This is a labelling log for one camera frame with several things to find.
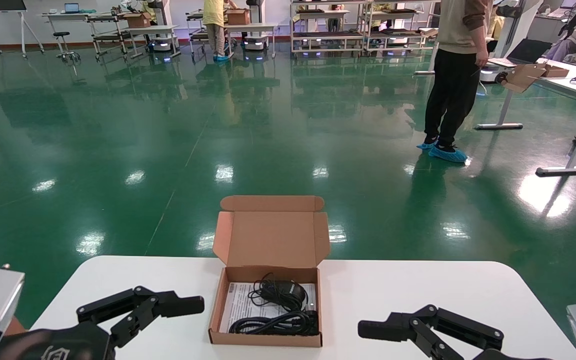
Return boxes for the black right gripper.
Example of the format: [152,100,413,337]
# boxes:
[357,304,556,360]

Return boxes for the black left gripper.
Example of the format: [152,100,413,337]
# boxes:
[0,285,205,360]

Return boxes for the brown cardboard storage box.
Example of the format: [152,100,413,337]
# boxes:
[208,195,331,348]

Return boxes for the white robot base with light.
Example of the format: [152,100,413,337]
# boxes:
[147,36,175,63]
[242,0,271,53]

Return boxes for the open small cardboard box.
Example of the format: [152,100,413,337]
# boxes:
[501,62,571,94]

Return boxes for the white printed paper manual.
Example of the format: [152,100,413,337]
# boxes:
[219,282,316,334]

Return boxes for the wooden board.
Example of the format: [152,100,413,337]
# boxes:
[3,316,28,337]

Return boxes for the white desk with T-legs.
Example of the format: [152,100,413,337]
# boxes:
[413,27,441,76]

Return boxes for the metal trolley rack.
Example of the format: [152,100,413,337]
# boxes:
[186,10,219,61]
[87,12,136,62]

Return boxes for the white table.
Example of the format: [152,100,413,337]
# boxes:
[220,22,280,59]
[124,25,182,59]

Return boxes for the black round stool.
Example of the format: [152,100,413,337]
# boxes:
[52,31,82,64]

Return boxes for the standing person in yellow coat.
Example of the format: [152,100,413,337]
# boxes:
[202,0,232,62]

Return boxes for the white metal shelf rack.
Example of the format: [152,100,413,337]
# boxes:
[365,0,440,53]
[289,0,370,55]

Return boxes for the person beige sweater black pants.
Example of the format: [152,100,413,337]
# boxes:
[416,0,492,164]

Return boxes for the white desk with laptop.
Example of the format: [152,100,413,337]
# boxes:
[41,10,119,31]

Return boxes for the open black laptop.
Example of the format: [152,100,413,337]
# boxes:
[508,38,553,65]

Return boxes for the seated person behind shelf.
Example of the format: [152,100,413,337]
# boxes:
[327,4,347,32]

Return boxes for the tall white wheeled robot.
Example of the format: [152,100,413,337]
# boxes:
[478,0,544,84]

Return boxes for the coiled black power cord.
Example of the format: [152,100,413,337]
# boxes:
[228,310,320,336]

